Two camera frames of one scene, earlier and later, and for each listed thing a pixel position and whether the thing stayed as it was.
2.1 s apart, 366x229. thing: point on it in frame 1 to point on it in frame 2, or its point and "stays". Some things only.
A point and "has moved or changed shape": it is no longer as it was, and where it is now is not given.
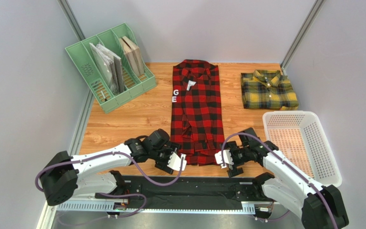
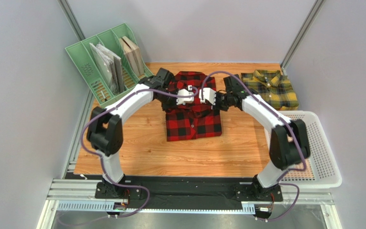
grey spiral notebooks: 111,66 stays
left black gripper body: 163,155 to 168,101
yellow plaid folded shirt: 268,89 stays
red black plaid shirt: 196,125 has moved or changed shape
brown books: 133,52 stays
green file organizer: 112,64 stays
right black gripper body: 232,159 to 218,102
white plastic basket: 300,136 stays
